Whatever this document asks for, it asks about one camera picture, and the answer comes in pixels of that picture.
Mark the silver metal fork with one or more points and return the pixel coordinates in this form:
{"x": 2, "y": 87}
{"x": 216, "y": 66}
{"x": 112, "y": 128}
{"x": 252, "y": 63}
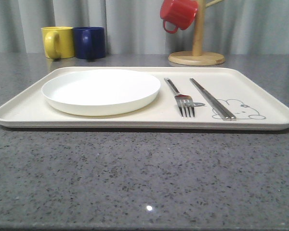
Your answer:
{"x": 184, "y": 102}

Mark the yellow mug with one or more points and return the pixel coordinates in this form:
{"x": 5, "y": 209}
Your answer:
{"x": 58, "y": 42}

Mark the dark blue mug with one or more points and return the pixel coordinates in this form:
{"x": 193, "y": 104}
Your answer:
{"x": 89, "y": 42}

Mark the grey curtain backdrop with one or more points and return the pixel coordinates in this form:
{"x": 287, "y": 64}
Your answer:
{"x": 134, "y": 26}

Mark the white round plate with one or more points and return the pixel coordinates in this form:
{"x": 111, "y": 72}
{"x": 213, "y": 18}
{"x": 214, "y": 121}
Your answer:
{"x": 101, "y": 92}

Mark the red ribbed mug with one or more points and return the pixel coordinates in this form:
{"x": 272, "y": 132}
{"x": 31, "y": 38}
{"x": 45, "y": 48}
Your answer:
{"x": 178, "y": 14}

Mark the wooden mug tree stand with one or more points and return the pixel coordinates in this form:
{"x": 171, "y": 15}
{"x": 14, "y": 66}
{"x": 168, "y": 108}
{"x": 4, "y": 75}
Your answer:
{"x": 198, "y": 57}

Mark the cream rabbit serving tray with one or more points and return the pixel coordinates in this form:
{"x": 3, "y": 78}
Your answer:
{"x": 254, "y": 108}

